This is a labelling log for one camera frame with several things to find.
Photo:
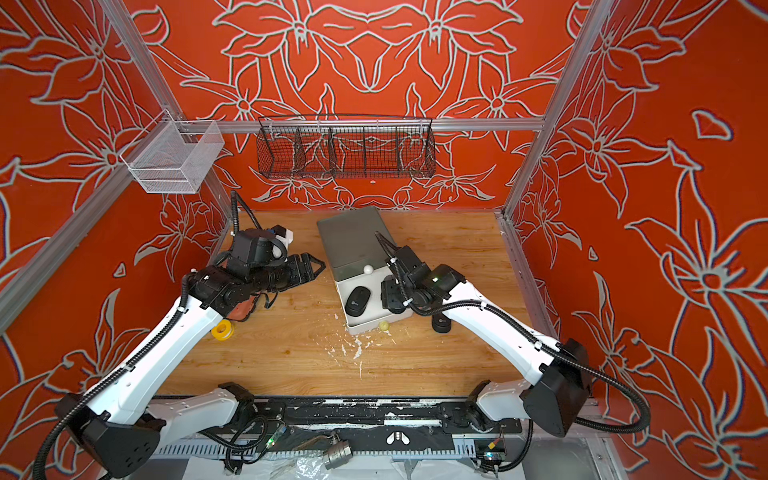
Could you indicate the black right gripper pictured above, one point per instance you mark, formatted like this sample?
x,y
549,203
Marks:
x,y
415,303

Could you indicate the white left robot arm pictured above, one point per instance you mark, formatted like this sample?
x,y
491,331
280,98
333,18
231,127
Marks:
x,y
119,422

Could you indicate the black wire wall basket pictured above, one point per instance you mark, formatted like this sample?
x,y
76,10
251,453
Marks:
x,y
345,153

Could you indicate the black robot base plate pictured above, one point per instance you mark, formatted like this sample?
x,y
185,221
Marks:
x,y
401,427

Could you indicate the grey AOC mouse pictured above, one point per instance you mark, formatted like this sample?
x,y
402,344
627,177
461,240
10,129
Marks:
x,y
392,298

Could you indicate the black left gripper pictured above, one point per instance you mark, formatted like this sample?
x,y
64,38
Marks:
x,y
303,272

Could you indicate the white mesh wall basket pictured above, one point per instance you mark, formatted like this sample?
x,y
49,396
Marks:
x,y
172,156

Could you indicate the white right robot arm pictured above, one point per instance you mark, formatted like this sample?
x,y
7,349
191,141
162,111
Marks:
x,y
556,378

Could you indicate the metal cylinder fitting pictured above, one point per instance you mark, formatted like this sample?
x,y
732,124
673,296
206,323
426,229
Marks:
x,y
337,454

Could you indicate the yellow tape roll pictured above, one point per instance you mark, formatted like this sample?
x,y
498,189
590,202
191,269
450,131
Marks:
x,y
223,330

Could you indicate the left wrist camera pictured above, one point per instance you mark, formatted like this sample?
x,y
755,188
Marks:
x,y
283,239

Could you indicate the aluminium frame rail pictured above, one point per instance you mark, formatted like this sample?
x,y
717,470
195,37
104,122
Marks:
x,y
440,125

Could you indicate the white drawer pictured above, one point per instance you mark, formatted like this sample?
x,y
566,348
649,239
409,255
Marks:
x,y
374,313

